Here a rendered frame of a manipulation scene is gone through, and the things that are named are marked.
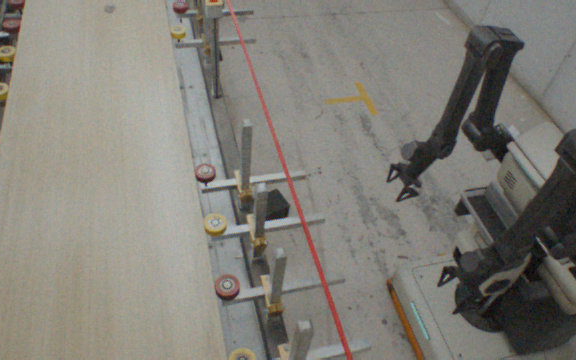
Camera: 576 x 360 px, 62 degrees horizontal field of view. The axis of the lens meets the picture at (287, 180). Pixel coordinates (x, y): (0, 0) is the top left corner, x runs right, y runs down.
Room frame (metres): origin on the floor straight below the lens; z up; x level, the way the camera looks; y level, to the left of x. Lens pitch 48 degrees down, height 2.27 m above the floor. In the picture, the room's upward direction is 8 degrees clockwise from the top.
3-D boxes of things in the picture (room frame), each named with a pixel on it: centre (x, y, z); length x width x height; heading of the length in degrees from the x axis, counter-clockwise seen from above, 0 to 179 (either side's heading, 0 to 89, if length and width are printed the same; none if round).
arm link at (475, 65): (1.20, -0.49, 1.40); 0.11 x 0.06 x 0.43; 21
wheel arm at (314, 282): (0.81, -0.04, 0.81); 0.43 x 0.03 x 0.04; 110
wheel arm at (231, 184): (1.28, 0.13, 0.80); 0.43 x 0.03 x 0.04; 110
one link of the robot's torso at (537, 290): (1.05, -0.87, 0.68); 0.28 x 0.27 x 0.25; 20
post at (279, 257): (0.76, -0.01, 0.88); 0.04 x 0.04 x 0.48; 20
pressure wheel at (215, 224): (0.98, 0.23, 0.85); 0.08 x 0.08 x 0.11
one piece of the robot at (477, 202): (1.06, -0.73, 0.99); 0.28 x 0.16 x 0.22; 20
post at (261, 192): (0.99, 0.08, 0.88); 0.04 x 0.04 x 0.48; 20
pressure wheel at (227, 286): (0.74, 0.14, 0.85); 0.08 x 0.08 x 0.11
